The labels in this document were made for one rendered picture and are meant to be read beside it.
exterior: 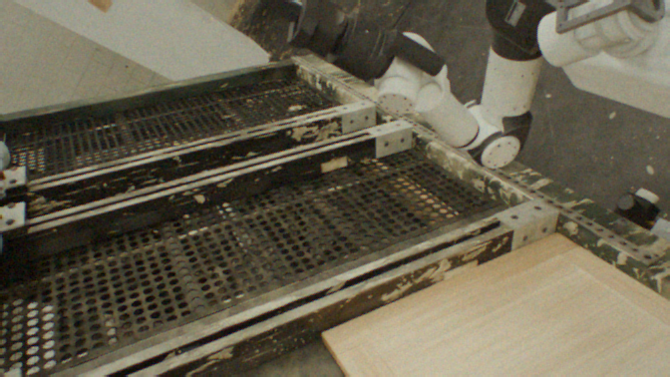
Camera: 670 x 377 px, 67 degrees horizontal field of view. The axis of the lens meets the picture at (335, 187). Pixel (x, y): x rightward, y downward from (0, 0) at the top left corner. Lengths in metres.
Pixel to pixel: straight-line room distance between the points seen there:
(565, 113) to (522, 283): 1.45
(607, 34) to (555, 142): 1.72
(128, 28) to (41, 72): 1.74
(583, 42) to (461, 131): 0.36
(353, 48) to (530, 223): 0.54
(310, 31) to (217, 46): 3.68
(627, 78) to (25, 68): 5.49
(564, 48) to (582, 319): 0.50
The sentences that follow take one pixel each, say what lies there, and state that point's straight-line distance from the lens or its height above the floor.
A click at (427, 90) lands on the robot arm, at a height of 1.32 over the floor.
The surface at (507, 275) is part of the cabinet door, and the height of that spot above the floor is 1.04.
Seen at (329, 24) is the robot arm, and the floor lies 1.56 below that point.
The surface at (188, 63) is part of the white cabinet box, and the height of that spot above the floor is 0.59.
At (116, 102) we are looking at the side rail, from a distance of 2.06.
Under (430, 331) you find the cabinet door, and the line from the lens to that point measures 0.91.
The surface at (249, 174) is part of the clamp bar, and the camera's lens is 1.30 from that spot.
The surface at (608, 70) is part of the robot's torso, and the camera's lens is 0.76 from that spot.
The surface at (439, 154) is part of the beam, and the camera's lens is 1.42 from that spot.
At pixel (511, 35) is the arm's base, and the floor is 1.32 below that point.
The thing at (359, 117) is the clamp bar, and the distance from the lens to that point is 1.63.
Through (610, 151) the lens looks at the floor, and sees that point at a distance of 2.24.
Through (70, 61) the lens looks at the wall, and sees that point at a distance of 5.79.
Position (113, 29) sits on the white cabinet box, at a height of 1.19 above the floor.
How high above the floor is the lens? 1.93
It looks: 38 degrees down
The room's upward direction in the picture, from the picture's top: 66 degrees counter-clockwise
